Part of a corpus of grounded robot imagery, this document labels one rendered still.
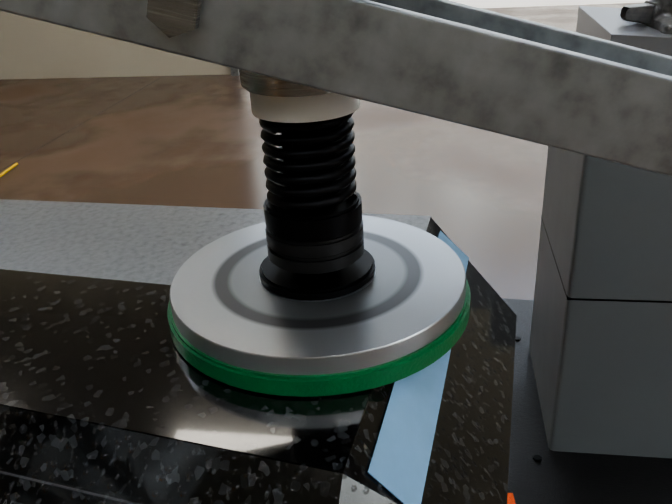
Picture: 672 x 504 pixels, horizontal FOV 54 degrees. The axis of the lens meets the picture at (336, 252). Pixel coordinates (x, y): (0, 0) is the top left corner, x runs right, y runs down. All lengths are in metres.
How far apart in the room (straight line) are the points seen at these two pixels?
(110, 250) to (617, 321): 1.03
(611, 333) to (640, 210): 0.26
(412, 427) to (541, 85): 0.21
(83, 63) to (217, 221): 5.47
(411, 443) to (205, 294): 0.17
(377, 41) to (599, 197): 0.94
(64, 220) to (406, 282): 0.38
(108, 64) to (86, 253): 5.38
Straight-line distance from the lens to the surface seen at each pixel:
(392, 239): 0.53
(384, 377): 0.41
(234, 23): 0.38
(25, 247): 0.68
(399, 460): 0.40
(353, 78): 0.37
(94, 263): 0.61
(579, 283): 1.35
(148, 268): 0.59
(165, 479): 0.40
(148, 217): 0.69
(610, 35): 1.27
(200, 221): 0.66
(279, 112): 0.41
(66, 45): 6.13
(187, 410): 0.42
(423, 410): 0.44
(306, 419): 0.39
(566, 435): 1.56
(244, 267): 0.50
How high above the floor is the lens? 1.08
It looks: 27 degrees down
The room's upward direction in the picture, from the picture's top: 3 degrees counter-clockwise
